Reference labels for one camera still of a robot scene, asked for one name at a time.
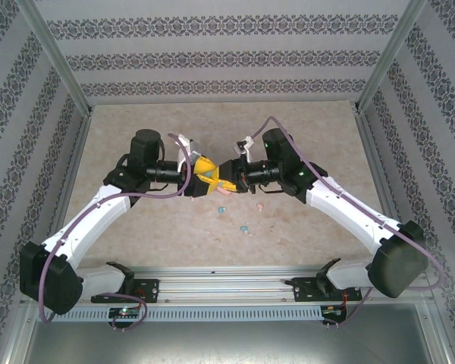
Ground short purple cable loop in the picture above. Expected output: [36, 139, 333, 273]
[111, 299, 149, 333]

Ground aluminium side rail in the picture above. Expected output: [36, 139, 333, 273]
[37, 109, 94, 274]
[354, 109, 413, 272]

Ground slotted grey cable duct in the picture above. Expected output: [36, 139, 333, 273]
[66, 305, 325, 322]

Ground grey metal sheet panel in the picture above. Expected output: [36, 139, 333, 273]
[7, 303, 450, 364]

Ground aluminium frame post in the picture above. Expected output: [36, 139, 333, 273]
[356, 0, 428, 113]
[17, 0, 93, 115]

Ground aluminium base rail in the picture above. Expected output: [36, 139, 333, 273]
[75, 265, 372, 304]

